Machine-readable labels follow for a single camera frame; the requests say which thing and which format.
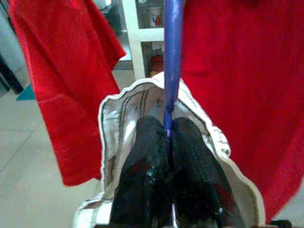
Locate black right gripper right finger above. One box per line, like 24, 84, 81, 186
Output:
170, 117, 245, 228

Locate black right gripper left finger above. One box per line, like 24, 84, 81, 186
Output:
110, 116, 173, 228

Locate white jeans with dark stitching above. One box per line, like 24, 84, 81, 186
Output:
73, 71, 266, 228

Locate blue plastic hanger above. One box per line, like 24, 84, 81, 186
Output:
162, 0, 186, 228

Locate plain red t-shirt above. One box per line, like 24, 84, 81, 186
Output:
181, 0, 304, 224
8, 0, 127, 187

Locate teal floor mat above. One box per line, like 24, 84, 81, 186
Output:
16, 84, 36, 102

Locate white glass-door cabinet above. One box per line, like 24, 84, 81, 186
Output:
120, 0, 167, 81

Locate white printed mug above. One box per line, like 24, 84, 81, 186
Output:
147, 6, 165, 27

